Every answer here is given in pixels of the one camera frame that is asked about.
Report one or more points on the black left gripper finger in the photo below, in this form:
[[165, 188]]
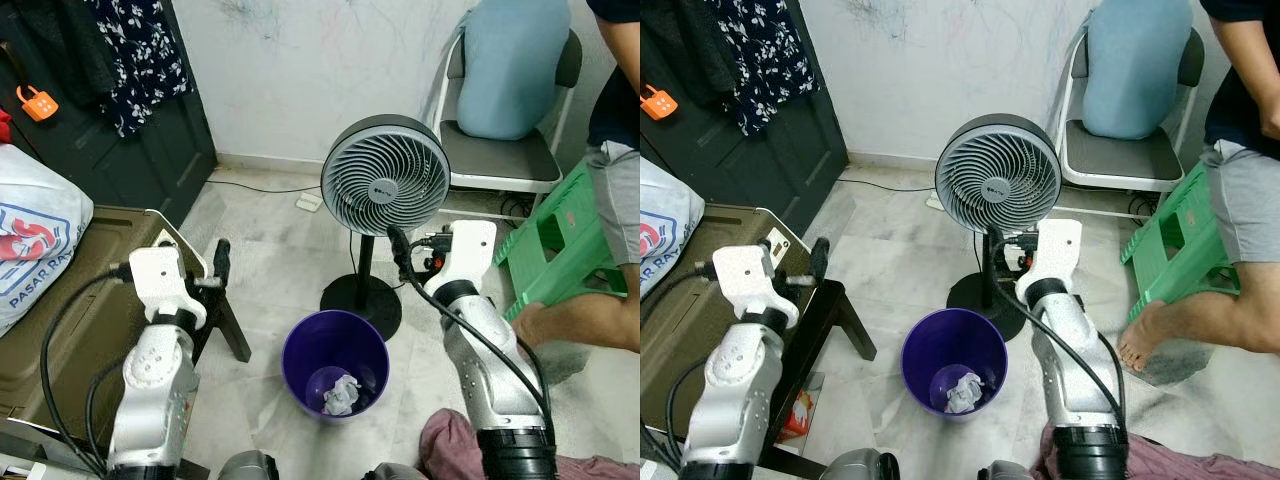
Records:
[[819, 260], [222, 262]]

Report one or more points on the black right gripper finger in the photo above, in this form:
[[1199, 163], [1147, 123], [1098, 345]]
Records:
[[399, 250], [995, 250]]

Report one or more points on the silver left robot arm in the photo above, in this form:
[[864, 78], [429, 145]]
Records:
[[735, 400], [150, 400]]

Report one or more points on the black low table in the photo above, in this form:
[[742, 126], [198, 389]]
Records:
[[815, 320], [232, 335]]

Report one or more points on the white power strip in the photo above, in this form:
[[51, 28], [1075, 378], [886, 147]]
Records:
[[935, 201], [308, 202]]

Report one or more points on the purple waste bin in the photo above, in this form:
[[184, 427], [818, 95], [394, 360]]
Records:
[[950, 345], [335, 345]]

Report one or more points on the black door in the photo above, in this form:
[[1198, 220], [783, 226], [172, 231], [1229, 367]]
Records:
[[800, 150], [170, 150]]

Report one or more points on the olive storage box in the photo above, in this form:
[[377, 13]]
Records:
[[100, 240], [670, 340]]

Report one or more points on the white framed grey chair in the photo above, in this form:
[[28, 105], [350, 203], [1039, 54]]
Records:
[[1120, 150], [500, 155]]

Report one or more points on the orange snack packet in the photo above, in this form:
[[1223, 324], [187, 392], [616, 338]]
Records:
[[797, 415]]

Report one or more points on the crumpled white paper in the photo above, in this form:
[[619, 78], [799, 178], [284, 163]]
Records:
[[340, 395], [965, 392]]

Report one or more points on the white printed plastic bag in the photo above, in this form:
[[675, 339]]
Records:
[[665, 230], [40, 230]]

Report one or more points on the green plastic stool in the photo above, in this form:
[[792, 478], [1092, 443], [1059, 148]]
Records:
[[590, 260], [1205, 255]]

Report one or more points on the grey left robot leg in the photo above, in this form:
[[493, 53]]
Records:
[[248, 468], [858, 466]]

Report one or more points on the grey robot leg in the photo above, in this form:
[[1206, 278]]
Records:
[[1002, 471], [858, 466], [390, 472], [248, 468]]

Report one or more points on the person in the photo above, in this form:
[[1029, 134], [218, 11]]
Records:
[[610, 190], [1240, 200]]

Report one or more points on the dark floral print garment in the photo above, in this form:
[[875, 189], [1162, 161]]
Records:
[[140, 60], [770, 60]]

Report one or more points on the blue grey cushion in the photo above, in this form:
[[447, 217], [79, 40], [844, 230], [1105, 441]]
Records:
[[1140, 70], [515, 70]]

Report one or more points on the grey right robot leg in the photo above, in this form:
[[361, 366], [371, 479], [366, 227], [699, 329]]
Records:
[[1002, 471], [390, 472]]

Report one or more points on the orange padlock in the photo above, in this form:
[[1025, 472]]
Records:
[[660, 102], [38, 103]]

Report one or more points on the black garment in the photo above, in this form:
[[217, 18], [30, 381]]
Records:
[[70, 40], [690, 40]]

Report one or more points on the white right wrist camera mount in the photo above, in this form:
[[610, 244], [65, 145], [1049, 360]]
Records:
[[465, 255], [1055, 250]]

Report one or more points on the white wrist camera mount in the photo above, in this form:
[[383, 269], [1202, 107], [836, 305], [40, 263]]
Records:
[[1055, 250], [160, 280], [745, 280], [465, 255]]

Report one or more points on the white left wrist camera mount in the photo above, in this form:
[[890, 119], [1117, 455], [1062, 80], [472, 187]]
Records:
[[160, 280], [745, 280]]

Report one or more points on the grey pedestal fan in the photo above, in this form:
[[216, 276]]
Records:
[[998, 170], [385, 175]]

